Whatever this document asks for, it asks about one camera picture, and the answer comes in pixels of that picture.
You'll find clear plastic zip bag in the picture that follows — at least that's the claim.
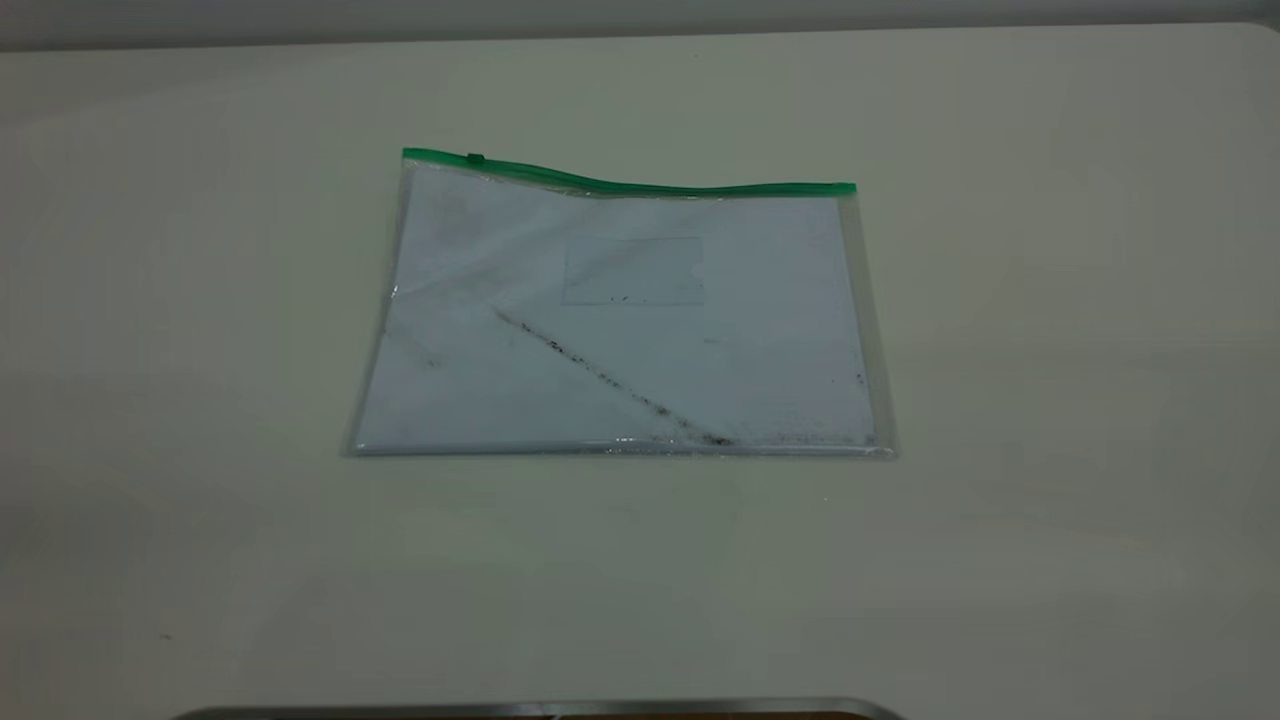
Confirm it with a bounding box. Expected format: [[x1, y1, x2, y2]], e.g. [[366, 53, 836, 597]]
[[345, 147, 898, 461]]

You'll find silver metal rim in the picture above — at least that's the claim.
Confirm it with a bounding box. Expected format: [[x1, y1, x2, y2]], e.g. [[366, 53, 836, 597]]
[[170, 697, 906, 720]]

